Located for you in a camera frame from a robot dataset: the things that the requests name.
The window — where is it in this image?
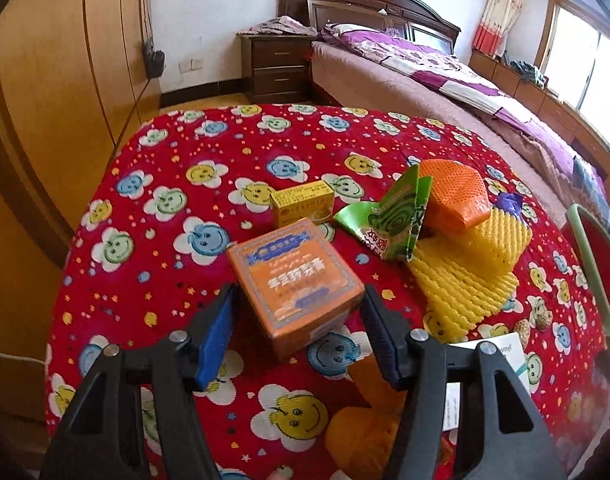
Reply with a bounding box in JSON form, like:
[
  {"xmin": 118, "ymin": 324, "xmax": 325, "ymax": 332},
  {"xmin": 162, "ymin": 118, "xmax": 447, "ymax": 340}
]
[{"xmin": 540, "ymin": 0, "xmax": 610, "ymax": 156}]

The purple pillow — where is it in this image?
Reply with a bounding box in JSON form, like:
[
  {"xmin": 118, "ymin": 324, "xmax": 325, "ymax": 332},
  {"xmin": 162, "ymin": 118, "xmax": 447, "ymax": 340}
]
[{"xmin": 321, "ymin": 23, "xmax": 386, "ymax": 43}]

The wooden window cabinet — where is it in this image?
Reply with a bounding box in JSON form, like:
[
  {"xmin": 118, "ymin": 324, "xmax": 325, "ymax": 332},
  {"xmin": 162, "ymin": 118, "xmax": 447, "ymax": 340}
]
[{"xmin": 469, "ymin": 49, "xmax": 610, "ymax": 176}]

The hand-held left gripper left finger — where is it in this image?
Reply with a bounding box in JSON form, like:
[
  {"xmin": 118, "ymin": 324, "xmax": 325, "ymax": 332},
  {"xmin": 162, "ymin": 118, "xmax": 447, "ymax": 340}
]
[{"xmin": 39, "ymin": 282, "xmax": 241, "ymax": 480}]

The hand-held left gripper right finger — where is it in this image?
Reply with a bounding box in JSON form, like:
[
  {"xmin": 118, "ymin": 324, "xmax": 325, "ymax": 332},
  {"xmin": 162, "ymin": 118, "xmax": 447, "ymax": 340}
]
[{"xmin": 360, "ymin": 284, "xmax": 568, "ymax": 480}]

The green mosquito coil box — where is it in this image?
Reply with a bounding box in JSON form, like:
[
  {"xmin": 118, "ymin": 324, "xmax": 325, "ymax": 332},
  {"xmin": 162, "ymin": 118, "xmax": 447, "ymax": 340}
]
[{"xmin": 333, "ymin": 164, "xmax": 433, "ymax": 263}]

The dark wooden headboard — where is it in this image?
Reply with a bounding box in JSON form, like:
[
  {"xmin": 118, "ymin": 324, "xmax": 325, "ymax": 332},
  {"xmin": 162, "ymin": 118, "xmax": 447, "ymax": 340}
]
[{"xmin": 277, "ymin": 0, "xmax": 461, "ymax": 56}]

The orange cardboard box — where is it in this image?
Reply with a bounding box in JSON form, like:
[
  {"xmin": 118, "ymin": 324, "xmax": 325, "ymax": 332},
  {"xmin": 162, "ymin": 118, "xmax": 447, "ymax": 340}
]
[{"xmin": 227, "ymin": 218, "xmax": 366, "ymax": 360}]

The dark wooden nightstand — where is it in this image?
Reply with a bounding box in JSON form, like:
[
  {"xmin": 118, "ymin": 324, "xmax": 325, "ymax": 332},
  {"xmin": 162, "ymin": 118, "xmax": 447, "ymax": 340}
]
[{"xmin": 241, "ymin": 34, "xmax": 318, "ymax": 105}]

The purple plastic scrap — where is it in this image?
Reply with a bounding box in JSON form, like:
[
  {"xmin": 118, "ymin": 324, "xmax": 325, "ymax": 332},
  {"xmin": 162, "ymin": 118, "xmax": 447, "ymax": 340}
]
[{"xmin": 492, "ymin": 192, "xmax": 524, "ymax": 221}]

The pink cloth on nightstand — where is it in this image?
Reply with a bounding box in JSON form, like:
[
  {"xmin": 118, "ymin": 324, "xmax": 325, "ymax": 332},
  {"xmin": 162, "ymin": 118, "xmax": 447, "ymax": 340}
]
[{"xmin": 236, "ymin": 16, "xmax": 318, "ymax": 38}]

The purple patchwork quilt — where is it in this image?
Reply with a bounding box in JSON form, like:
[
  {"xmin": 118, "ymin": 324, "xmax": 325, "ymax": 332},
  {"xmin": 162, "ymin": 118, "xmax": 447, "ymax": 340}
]
[{"xmin": 335, "ymin": 30, "xmax": 610, "ymax": 201}]

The orange foam fruit net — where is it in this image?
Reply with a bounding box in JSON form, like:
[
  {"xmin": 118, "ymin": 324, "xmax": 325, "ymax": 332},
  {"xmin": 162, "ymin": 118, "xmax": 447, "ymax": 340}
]
[{"xmin": 419, "ymin": 159, "xmax": 492, "ymax": 233}]

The pile of dark clothes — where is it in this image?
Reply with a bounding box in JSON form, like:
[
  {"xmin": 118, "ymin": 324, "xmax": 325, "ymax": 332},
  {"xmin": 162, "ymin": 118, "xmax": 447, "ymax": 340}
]
[{"xmin": 508, "ymin": 59, "xmax": 548, "ymax": 88}]

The white cable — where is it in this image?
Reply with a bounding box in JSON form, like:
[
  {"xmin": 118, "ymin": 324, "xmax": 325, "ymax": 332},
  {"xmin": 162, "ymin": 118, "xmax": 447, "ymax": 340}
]
[{"xmin": 0, "ymin": 347, "xmax": 46, "ymax": 367}]

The yellow foam fruit net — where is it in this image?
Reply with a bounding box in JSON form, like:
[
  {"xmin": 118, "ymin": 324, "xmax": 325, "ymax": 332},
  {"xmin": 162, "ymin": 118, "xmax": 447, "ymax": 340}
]
[{"xmin": 407, "ymin": 205, "xmax": 532, "ymax": 343}]

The floral curtain with red hem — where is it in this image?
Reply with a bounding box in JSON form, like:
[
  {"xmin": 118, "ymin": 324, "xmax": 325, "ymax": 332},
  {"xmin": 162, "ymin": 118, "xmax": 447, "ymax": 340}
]
[{"xmin": 472, "ymin": 0, "xmax": 529, "ymax": 58}]

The white paper card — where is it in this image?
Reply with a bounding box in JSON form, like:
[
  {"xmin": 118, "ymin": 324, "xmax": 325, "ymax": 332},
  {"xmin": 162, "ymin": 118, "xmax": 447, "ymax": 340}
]
[{"xmin": 442, "ymin": 332, "xmax": 531, "ymax": 431}]

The black hanging bag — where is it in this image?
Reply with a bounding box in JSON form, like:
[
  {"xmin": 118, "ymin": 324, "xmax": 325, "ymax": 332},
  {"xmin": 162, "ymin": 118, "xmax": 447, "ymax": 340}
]
[{"xmin": 142, "ymin": 37, "xmax": 166, "ymax": 80}]

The wooden wardrobe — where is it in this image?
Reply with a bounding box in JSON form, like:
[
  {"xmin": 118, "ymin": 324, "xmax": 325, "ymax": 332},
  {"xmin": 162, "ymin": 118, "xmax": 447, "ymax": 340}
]
[{"xmin": 0, "ymin": 0, "xmax": 162, "ymax": 271}]

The dark blue cloth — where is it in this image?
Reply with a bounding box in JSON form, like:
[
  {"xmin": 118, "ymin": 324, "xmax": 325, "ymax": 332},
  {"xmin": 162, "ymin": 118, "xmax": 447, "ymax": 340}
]
[{"xmin": 572, "ymin": 155, "xmax": 610, "ymax": 241}]

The crumpled orange foam net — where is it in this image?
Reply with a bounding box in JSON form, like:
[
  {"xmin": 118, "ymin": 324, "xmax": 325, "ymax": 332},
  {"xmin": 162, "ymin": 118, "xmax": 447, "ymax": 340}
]
[{"xmin": 325, "ymin": 355, "xmax": 456, "ymax": 480}]

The small yellow cardboard box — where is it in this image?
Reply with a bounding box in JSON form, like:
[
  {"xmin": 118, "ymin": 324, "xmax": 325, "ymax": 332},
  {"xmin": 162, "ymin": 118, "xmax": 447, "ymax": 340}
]
[{"xmin": 270, "ymin": 180, "xmax": 336, "ymax": 228}]

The red bin with green rim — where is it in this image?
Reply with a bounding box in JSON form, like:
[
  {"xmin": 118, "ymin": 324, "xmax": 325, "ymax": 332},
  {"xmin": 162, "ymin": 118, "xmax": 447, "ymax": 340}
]
[{"xmin": 565, "ymin": 204, "xmax": 610, "ymax": 336}]

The red flower print cloth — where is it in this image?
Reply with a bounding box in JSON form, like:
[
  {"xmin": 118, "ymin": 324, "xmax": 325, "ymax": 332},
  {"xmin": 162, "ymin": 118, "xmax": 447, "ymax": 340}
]
[{"xmin": 44, "ymin": 104, "xmax": 608, "ymax": 480}]

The bed with brown cover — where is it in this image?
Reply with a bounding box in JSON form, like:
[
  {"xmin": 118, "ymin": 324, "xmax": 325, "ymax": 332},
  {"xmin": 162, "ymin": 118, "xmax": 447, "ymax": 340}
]
[{"xmin": 310, "ymin": 40, "xmax": 610, "ymax": 261}]

